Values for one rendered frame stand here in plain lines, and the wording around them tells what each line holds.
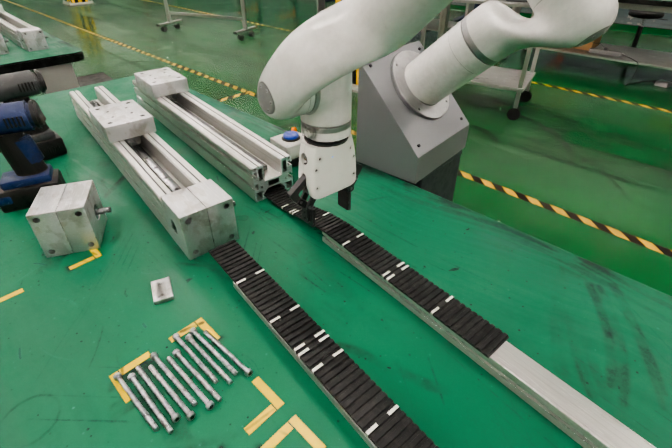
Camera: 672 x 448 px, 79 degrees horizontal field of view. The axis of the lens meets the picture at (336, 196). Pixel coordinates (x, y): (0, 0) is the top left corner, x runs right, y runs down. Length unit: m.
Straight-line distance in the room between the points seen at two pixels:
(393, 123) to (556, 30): 0.36
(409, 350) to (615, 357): 0.29
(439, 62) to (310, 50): 0.49
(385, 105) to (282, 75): 0.45
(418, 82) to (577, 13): 0.34
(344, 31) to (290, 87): 0.10
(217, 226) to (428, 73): 0.57
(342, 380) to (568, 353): 0.33
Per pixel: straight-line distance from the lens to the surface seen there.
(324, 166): 0.68
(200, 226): 0.77
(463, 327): 0.63
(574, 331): 0.74
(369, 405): 0.54
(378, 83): 0.98
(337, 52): 0.52
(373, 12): 0.51
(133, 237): 0.90
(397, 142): 0.97
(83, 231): 0.88
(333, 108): 0.64
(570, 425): 0.61
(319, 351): 0.58
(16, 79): 1.27
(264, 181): 0.91
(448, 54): 0.96
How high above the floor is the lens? 1.28
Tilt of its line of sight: 33 degrees down
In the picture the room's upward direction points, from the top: straight up
